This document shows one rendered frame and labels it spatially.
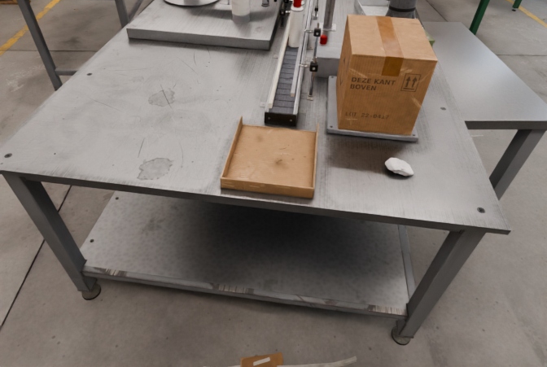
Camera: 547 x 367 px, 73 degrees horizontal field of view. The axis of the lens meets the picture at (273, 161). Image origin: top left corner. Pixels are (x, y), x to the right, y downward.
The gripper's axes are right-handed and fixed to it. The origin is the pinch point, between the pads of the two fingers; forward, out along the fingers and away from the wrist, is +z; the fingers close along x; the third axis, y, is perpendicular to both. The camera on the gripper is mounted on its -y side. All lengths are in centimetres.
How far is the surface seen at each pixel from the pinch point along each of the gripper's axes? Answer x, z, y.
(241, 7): -85, 11, 20
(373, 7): -7.7, 4.8, -11.0
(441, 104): -12, 7, 87
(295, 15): -66, 0, 48
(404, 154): -37, 13, 113
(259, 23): -75, 17, 20
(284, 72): -69, 15, 68
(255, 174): -83, 24, 119
